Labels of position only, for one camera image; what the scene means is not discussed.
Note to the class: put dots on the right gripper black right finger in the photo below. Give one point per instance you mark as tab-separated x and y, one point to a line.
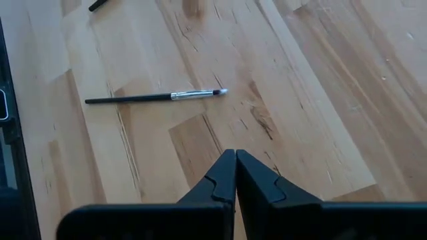
300	220

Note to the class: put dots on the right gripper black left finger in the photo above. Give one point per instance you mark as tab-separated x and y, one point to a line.
166	221

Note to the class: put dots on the black white-tipped makeup brush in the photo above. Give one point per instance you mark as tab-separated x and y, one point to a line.
133	98

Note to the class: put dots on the thin black makeup brush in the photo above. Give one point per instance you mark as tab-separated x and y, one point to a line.
96	5

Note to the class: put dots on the black aluminium rig frame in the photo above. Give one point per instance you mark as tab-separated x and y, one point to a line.
13	206

